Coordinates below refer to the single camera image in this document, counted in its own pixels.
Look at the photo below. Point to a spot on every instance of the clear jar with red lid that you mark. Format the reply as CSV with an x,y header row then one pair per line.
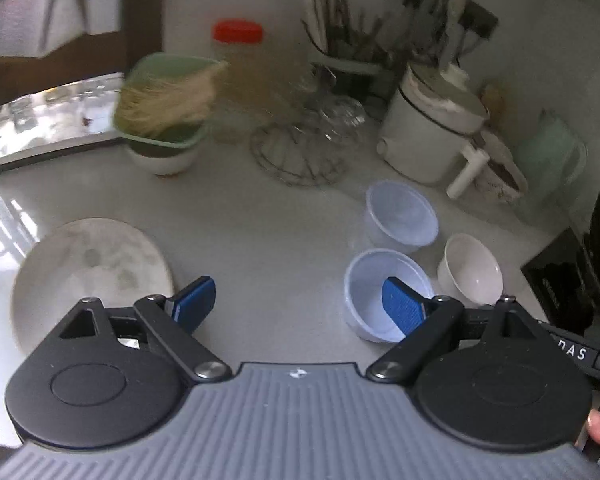
x,y
237,31

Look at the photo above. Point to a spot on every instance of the large white ceramic bowl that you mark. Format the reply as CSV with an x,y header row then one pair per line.
x,y
165,162

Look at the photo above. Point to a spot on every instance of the pale green pitcher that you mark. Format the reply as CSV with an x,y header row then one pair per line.
x,y
550,155

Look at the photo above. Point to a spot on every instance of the small white ceramic bowl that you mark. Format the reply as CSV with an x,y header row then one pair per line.
x,y
472,270

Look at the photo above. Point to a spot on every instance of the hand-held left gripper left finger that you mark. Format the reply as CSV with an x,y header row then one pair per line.
x,y
195,302

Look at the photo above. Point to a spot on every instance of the pale blue plastic bowl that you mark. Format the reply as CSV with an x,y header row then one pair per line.
x,y
370,290
402,220

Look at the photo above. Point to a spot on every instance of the green colander basket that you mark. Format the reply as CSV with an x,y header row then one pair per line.
x,y
177,134

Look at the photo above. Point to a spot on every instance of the bundle of chopsticks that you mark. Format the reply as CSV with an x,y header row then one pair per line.
x,y
330,15

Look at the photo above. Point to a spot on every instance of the white drip tray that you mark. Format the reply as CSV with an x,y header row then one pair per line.
x,y
55,146

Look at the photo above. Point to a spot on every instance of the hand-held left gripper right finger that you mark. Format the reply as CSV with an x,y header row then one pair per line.
x,y
404,307

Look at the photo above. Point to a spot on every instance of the hanging scissors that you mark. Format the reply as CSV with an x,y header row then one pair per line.
x,y
455,5

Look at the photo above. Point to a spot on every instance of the dark metal dish rack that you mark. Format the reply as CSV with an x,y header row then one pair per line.
x,y
145,10

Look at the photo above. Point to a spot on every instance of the bundle of dried noodles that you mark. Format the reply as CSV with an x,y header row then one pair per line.
x,y
160,102

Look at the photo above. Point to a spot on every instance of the white electric cooker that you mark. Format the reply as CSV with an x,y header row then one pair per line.
x,y
420,130

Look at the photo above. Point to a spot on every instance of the white utensil caddy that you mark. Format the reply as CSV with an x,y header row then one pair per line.
x,y
90,0

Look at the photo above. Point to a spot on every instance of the hanging kitchen tools on rail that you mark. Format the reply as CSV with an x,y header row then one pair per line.
x,y
480,17

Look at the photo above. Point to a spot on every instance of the patterned ceramic mug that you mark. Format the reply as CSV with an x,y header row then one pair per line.
x,y
500,175

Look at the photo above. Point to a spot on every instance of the white plate with grey leaves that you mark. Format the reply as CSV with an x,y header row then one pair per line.
x,y
80,270

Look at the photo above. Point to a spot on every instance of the black glossy cooktop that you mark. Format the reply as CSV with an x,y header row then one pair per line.
x,y
560,280

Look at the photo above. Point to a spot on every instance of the yellowish container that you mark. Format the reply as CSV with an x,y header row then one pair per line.
x,y
495,94

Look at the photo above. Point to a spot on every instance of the clear glass cup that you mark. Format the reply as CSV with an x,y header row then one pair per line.
x,y
325,85
342,117

